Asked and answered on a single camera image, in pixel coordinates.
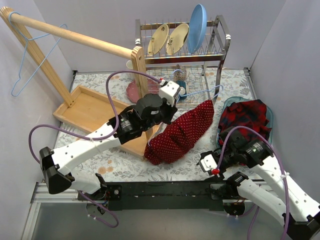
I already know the light blue wire hanger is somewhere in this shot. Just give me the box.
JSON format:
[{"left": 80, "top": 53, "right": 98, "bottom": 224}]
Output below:
[{"left": 147, "top": 69, "right": 224, "bottom": 148}]

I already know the red polka dot skirt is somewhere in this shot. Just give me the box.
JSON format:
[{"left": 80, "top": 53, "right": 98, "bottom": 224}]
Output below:
[{"left": 144, "top": 100, "right": 214, "bottom": 165}]

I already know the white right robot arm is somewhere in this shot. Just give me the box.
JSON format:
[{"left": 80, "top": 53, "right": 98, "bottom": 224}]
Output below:
[{"left": 207, "top": 126, "right": 320, "bottom": 240}]

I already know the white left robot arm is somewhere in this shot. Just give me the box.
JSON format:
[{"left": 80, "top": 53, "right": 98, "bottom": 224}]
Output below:
[{"left": 39, "top": 93, "right": 177, "bottom": 200}]

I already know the blue hanger on rod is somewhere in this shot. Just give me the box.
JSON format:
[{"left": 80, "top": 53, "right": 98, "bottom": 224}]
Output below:
[{"left": 5, "top": 11, "right": 73, "bottom": 105}]

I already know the pink dotted plate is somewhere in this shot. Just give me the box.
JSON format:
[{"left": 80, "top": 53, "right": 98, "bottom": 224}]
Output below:
[{"left": 126, "top": 78, "right": 160, "bottom": 103}]

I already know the red plaid garment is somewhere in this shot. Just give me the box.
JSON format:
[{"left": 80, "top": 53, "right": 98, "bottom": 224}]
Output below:
[{"left": 218, "top": 99, "right": 272, "bottom": 140}]

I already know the teal transparent plastic basin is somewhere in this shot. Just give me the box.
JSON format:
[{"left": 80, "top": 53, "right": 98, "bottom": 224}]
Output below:
[{"left": 215, "top": 96, "right": 274, "bottom": 148}]

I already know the white cup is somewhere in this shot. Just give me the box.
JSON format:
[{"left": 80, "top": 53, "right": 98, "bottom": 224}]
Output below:
[{"left": 125, "top": 60, "right": 134, "bottom": 70}]

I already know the stainless steel dish rack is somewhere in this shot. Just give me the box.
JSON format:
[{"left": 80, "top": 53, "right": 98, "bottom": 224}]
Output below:
[{"left": 135, "top": 14, "right": 231, "bottom": 108}]

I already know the floral table mat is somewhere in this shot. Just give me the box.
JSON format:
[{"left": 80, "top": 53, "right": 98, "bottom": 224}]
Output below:
[{"left": 76, "top": 68, "right": 257, "bottom": 182}]

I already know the cream floral plate left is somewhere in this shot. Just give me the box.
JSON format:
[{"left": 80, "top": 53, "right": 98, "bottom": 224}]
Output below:
[{"left": 147, "top": 24, "right": 169, "bottom": 56}]

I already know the cream floral plate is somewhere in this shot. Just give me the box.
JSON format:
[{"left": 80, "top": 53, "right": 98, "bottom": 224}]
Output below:
[
  {"left": 147, "top": 24, "right": 169, "bottom": 56},
  {"left": 165, "top": 23, "right": 189, "bottom": 55}
]

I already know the cream floral plate right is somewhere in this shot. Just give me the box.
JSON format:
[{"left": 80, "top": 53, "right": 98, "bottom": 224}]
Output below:
[{"left": 165, "top": 23, "right": 189, "bottom": 55}]

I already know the wooden clothes rack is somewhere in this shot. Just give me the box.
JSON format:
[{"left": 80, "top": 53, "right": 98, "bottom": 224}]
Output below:
[{"left": 0, "top": 6, "right": 165, "bottom": 159}]

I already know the blue plate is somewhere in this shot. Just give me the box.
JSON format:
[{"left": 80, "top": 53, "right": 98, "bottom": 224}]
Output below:
[{"left": 187, "top": 4, "right": 207, "bottom": 54}]

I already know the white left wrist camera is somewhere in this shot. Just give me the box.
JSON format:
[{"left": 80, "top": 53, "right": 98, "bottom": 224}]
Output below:
[{"left": 158, "top": 79, "right": 181, "bottom": 107}]

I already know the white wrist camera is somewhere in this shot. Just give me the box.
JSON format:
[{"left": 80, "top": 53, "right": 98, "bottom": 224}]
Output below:
[
  {"left": 198, "top": 151, "right": 218, "bottom": 176},
  {"left": 158, "top": 79, "right": 181, "bottom": 107}
]

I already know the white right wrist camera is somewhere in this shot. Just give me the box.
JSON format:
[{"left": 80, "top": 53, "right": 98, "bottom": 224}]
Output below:
[{"left": 198, "top": 151, "right": 218, "bottom": 176}]

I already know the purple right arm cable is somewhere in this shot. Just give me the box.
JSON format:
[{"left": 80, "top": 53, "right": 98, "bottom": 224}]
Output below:
[{"left": 216, "top": 126, "right": 291, "bottom": 240}]

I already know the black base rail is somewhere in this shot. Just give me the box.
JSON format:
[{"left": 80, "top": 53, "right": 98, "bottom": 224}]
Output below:
[{"left": 85, "top": 179, "right": 248, "bottom": 216}]

